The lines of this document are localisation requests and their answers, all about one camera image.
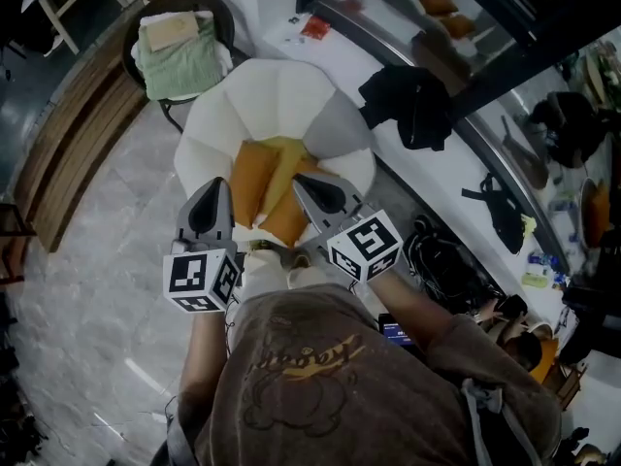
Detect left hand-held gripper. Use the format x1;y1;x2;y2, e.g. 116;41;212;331
162;177;243;315

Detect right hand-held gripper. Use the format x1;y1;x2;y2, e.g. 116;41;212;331
292;172;405;283

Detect yellow cushion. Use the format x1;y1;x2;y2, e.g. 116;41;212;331
259;136;312;218

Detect white round lounge chair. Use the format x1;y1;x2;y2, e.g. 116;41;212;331
173;58;377;252

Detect person's right forearm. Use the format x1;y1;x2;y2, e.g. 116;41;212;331
366;259;465;356

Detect person's left forearm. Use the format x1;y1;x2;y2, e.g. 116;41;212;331
178;308;235;405

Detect white long bench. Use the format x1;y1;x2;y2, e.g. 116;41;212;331
261;12;579;320

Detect person's beige trousers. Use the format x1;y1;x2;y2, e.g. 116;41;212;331
240;250;337;306

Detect black backpack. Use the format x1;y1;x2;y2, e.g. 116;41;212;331
402;215;489;311

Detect black jacket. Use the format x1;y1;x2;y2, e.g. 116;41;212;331
357;64;455;152

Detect black phone with lit screen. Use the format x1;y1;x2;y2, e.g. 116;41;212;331
377;312;414;347

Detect wooden step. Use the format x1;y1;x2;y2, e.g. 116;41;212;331
12;21;152;254

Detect green knitted blanket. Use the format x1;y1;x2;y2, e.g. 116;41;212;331
133;15;227;102

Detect white fluffy towel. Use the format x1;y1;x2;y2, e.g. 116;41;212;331
138;10;235;75

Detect red packet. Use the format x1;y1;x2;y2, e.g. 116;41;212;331
299;16;333;41

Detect black waist bag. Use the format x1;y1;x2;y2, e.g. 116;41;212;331
460;172;528;256

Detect person's brown t-shirt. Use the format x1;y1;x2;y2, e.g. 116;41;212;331
167;283;565;466

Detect dark wooden stand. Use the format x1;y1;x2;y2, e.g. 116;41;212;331
0;201;38;286

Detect beige flat box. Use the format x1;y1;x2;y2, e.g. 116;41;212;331
145;11;202;52

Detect dark round chair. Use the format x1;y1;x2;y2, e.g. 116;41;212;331
120;0;240;135

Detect green packet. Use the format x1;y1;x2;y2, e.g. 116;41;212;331
521;270;552;290

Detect blue packets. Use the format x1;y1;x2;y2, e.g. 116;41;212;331
527;251;560;270

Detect white armchair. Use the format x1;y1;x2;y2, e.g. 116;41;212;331
484;317;560;388

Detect black pillar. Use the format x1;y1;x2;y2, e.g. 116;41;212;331
448;0;621;133

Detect grey shoulder strap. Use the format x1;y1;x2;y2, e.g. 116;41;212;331
459;376;545;466

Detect gold wire side table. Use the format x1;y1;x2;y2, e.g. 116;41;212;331
547;360;589;413

